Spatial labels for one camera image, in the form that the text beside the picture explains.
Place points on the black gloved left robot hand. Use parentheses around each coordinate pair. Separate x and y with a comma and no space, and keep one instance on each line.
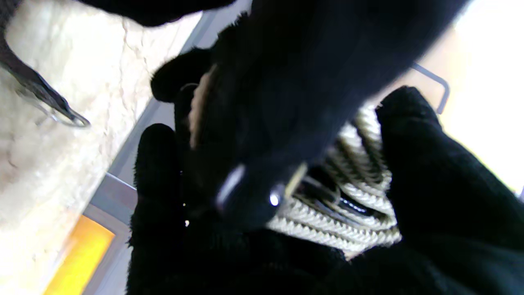
(294,90)

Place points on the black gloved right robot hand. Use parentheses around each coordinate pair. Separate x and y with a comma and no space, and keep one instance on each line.
(450,213)

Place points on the beige woven belt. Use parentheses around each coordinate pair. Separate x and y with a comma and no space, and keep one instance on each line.
(368,205)

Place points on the dark woven belt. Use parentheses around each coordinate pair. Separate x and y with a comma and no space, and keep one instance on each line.
(41,92)

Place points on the black kitchen faucet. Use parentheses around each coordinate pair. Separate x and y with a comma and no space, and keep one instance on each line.
(438,82)

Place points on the orange glowing cabinet panel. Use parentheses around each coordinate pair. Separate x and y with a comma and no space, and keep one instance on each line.
(80,258)

